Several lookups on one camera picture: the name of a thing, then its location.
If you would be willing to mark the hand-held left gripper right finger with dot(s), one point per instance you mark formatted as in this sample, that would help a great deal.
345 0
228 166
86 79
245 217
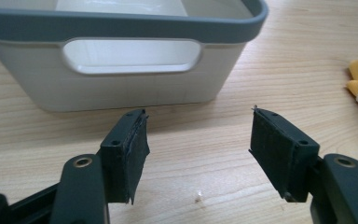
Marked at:
287 155

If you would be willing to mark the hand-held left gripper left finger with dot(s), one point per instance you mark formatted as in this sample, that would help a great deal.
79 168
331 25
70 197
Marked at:
122 161

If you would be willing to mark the white basket with grey rim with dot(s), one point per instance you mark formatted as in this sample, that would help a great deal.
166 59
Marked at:
130 87

